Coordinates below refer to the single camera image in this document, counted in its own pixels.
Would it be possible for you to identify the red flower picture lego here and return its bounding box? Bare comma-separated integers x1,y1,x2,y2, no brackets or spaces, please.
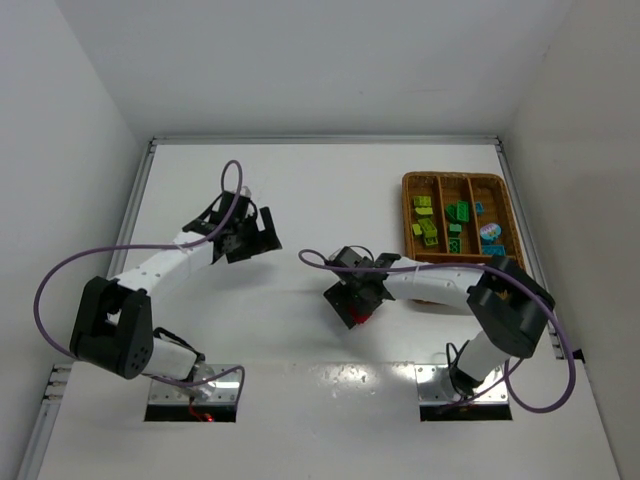
349,309,372,325

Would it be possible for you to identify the lime hollow lego brick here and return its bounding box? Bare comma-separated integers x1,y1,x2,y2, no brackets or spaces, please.
411,218,438,238

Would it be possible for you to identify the green and blue lego stack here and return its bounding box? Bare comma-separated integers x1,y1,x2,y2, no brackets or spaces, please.
448,237,462,254

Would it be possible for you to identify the blue lego brick from stack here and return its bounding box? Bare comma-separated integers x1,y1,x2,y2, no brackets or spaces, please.
481,244,506,256

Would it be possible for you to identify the green long lego brick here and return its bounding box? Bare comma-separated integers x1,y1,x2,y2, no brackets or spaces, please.
445,200,470,223

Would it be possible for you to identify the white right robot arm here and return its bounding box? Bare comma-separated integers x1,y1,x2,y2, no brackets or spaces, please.
324,247,554,396

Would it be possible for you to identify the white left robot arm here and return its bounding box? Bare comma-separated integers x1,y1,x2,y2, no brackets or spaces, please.
69,191,282,383

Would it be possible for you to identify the lime lego brick in basket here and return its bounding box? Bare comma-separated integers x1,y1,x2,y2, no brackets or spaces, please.
412,195,432,208

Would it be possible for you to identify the wicker divided basket tray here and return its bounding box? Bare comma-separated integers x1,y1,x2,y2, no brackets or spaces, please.
401,171,526,268

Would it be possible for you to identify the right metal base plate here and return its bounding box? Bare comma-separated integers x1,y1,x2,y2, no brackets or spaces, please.
414,364,509,407

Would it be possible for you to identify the metal base plate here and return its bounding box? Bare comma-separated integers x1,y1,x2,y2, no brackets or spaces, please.
148,364,245,407
414,364,509,407

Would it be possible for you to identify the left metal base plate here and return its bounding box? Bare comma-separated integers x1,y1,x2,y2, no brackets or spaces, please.
148,364,245,407

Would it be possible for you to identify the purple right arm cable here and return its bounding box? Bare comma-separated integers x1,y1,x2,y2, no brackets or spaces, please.
298,248,578,412

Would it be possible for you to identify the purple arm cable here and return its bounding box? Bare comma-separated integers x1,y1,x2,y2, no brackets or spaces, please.
33,159,246,396
298,248,578,412

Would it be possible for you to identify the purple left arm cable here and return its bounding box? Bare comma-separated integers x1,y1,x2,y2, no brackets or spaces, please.
33,159,246,396

